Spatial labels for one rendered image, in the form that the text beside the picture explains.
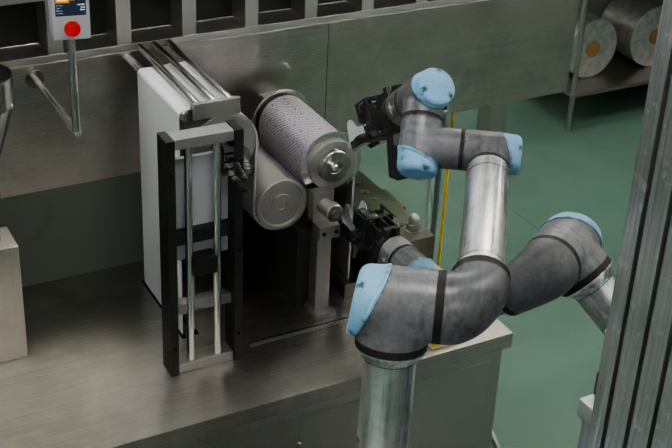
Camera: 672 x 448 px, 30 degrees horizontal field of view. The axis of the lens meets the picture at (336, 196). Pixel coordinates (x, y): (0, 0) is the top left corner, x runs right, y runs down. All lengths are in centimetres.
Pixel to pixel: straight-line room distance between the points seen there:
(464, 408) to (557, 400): 128
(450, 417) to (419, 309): 102
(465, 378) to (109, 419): 82
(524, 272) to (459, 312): 42
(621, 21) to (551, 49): 294
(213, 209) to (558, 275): 69
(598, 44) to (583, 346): 206
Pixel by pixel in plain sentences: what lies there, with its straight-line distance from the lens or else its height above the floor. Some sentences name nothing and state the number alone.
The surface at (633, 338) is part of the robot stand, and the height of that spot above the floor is 148.
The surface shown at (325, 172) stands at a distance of 270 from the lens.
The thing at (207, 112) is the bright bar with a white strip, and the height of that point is 144.
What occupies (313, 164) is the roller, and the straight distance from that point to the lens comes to 269.
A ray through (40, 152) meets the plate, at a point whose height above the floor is 123.
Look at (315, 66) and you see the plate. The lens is 301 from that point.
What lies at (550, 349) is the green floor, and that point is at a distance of 442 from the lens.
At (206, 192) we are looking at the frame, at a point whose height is 130.
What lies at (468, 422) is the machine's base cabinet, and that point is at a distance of 297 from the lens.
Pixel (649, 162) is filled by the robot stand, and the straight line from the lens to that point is 172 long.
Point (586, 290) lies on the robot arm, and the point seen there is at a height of 122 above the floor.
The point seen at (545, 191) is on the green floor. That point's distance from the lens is 544.
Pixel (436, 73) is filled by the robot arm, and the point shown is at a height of 162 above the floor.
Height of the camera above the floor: 247
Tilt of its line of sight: 28 degrees down
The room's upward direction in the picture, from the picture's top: 3 degrees clockwise
